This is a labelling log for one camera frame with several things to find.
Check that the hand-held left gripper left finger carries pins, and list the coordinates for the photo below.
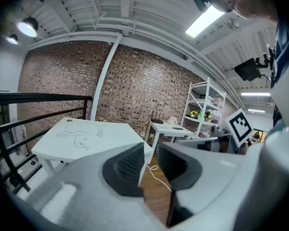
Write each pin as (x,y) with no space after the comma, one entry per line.
(86,201)

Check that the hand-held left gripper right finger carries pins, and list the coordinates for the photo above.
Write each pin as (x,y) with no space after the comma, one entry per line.
(207,177)

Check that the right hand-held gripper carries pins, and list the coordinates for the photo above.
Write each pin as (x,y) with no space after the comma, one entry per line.
(239,126)

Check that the flat black oval object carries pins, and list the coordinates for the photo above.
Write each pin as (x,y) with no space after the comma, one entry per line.
(177,128)

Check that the small white side table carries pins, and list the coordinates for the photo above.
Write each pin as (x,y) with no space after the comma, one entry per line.
(168,130)

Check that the yellow flower bunch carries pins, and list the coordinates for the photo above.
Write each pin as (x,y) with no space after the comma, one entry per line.
(194,114)

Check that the pale pink flower bunch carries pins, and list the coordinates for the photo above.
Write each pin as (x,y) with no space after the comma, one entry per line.
(172,120)

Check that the black router with antennas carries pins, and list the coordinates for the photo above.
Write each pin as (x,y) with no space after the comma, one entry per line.
(157,119)

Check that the white metal shelf rack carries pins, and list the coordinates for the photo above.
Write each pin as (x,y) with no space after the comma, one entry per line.
(202,100)

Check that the white square table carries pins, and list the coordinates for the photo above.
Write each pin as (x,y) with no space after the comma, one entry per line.
(115,138)

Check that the grey round table grommet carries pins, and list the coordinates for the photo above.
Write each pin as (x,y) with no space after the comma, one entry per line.
(69,120)

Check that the black mounted screen device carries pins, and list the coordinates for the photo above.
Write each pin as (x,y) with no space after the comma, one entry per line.
(248,69)

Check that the white vertical pipe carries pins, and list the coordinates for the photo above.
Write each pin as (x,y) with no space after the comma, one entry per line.
(106,76)

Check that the black metal railing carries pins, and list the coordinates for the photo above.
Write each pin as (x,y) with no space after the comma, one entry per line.
(38,95)

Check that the long fluorescent ceiling light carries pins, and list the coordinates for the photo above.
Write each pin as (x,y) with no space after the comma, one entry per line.
(204,20)

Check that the round ceiling detector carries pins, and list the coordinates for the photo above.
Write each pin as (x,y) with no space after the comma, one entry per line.
(233,23)

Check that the person's dark navy shirt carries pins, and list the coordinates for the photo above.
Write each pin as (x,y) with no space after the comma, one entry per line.
(285,47)

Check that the person's face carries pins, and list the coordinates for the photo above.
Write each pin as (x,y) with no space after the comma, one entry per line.
(250,1)

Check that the small black pendant lamp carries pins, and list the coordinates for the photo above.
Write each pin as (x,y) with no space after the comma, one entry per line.
(12,39)

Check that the large black pendant lamp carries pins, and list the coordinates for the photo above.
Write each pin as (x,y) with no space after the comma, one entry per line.
(27,26)

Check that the black door frame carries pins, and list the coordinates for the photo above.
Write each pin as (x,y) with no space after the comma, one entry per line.
(0,109)

